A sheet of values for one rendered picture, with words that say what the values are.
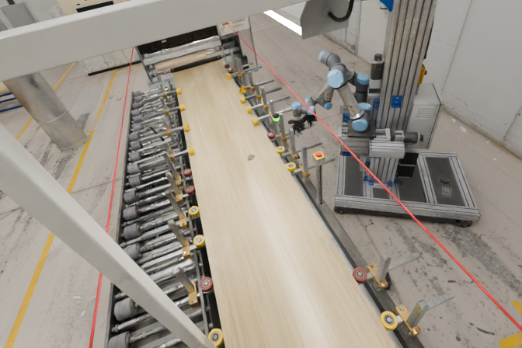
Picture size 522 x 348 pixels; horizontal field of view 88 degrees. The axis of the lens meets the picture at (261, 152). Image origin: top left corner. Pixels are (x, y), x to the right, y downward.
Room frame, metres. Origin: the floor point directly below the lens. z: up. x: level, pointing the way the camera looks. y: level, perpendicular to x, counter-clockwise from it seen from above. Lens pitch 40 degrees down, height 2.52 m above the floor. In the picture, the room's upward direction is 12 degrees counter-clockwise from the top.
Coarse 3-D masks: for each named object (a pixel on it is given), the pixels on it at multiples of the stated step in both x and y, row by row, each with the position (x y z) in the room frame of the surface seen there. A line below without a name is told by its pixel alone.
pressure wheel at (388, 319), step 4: (384, 312) 0.44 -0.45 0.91; (388, 312) 0.44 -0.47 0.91; (384, 316) 0.43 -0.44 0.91; (388, 316) 0.42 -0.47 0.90; (392, 316) 0.42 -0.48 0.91; (384, 320) 0.41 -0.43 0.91; (388, 320) 0.40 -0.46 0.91; (392, 320) 0.40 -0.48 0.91; (396, 320) 0.40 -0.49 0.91; (384, 324) 0.39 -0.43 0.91; (388, 324) 0.39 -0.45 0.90; (392, 324) 0.39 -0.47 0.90; (396, 324) 0.38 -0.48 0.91; (388, 328) 0.37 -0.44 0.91; (392, 328) 0.37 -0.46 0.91
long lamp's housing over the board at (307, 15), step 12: (312, 0) 0.61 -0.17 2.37; (324, 0) 0.61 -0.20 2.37; (336, 0) 0.62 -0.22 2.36; (276, 12) 0.75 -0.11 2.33; (288, 12) 0.67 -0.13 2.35; (300, 12) 0.61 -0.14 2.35; (312, 12) 0.61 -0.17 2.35; (336, 12) 0.62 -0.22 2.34; (300, 24) 0.61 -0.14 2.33; (312, 24) 0.61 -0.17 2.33; (324, 24) 0.61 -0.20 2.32; (336, 24) 0.62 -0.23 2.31; (348, 24) 0.62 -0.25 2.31; (312, 36) 0.61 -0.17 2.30
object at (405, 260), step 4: (416, 252) 0.74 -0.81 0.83; (408, 256) 0.73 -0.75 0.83; (412, 256) 0.72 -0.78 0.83; (416, 256) 0.72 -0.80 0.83; (396, 260) 0.72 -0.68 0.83; (400, 260) 0.71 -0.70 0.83; (404, 260) 0.71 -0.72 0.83; (408, 260) 0.70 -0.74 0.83; (412, 260) 0.71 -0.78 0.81; (392, 264) 0.70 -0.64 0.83; (396, 264) 0.70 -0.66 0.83; (400, 264) 0.69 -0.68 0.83; (404, 264) 0.70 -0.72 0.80; (388, 268) 0.68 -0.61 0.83; (392, 268) 0.68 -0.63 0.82; (368, 276) 0.66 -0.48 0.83; (372, 276) 0.66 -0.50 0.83
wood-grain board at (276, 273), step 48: (192, 96) 3.29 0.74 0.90; (240, 96) 3.02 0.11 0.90; (192, 144) 2.23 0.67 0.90; (240, 144) 2.07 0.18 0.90; (240, 192) 1.46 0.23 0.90; (288, 192) 1.36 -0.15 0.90; (240, 240) 1.03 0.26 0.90; (288, 240) 0.96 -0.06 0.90; (240, 288) 0.71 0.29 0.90; (288, 288) 0.66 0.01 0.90; (336, 288) 0.61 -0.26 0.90; (240, 336) 0.47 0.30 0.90; (288, 336) 0.43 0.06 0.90; (336, 336) 0.39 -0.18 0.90; (384, 336) 0.35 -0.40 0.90
